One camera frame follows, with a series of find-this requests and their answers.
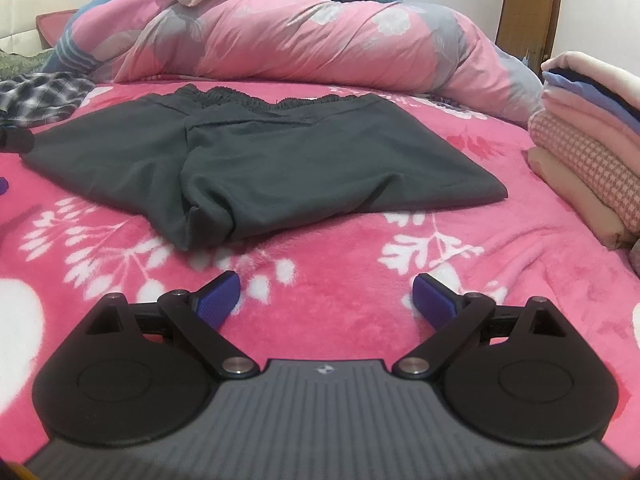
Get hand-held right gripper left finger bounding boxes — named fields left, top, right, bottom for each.
left=84, top=269, right=261, bottom=378

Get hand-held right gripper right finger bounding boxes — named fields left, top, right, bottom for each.
left=392, top=273, right=569, bottom=380

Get dark grey pants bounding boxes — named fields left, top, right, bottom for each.
left=21, top=84, right=509, bottom=252

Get plaid cloth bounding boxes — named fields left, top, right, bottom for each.
left=0, top=71, right=97, bottom=129

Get green patterned cloth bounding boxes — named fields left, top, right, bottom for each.
left=0, top=49, right=52, bottom=84

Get pink printed blanket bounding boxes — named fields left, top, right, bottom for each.
left=0, top=76, right=640, bottom=413

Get white pink headboard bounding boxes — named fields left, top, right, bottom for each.
left=0, top=0, right=122, bottom=57

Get tan folded cloth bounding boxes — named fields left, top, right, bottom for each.
left=527, top=146, right=640, bottom=252

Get pink houndstooth folded cloth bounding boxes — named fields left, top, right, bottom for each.
left=528, top=110, right=640, bottom=237

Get blue folded cloth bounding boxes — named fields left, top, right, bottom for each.
left=542, top=71, right=640, bottom=137

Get pink floral quilt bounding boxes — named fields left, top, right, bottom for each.
left=42, top=0, right=547, bottom=123

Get cream pink folded cloth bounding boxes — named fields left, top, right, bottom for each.
left=541, top=50, right=640, bottom=111

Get brown wooden door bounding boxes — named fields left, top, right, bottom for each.
left=494, top=0, right=564, bottom=70

